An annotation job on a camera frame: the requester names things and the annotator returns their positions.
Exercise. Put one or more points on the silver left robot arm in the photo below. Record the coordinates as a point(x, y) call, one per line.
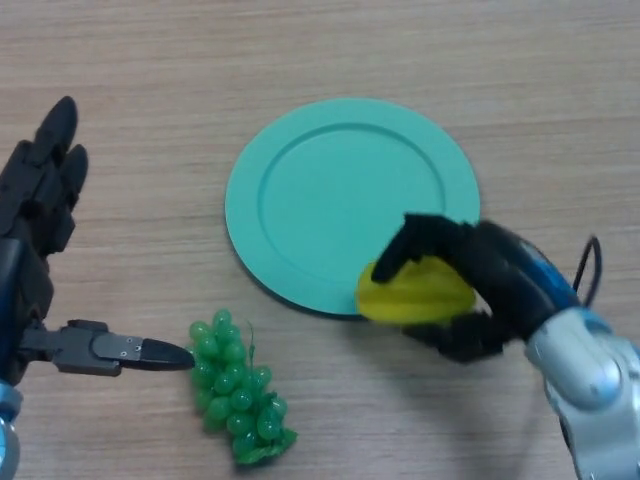
point(7, 435)

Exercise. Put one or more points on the teal round plate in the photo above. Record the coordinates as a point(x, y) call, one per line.
point(325, 200)

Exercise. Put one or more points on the yellow starfruit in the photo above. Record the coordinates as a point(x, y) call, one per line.
point(415, 300)

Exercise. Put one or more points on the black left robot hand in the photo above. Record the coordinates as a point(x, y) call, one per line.
point(30, 200)

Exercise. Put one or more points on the green grape bunch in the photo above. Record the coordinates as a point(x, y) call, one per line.
point(235, 395)

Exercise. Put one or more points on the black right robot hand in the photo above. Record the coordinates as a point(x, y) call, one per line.
point(510, 280)

